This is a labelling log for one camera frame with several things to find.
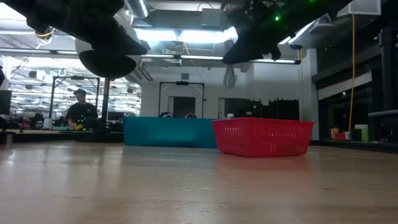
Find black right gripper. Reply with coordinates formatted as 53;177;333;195
222;6;282;65

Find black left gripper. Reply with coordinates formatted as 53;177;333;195
26;0;149;56

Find teal plastic bin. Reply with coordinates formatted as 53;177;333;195
122;116;218;149

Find black aluminium table frame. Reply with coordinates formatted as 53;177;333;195
0;129;398;154

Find dark background monitor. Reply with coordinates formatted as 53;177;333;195
0;90;12;115

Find long ceiling light bar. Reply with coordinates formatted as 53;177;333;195
136;53;302;65

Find red background object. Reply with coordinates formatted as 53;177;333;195
331;126;346;141

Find grey desk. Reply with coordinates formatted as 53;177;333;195
368;109;398;118

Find red plastic basket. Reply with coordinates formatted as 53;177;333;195
211;117;315;158

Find pale green background box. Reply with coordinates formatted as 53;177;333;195
354;124;369;142

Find black vertical pole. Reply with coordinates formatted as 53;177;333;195
378;0;398;111

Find person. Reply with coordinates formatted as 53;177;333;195
65;88;100;131

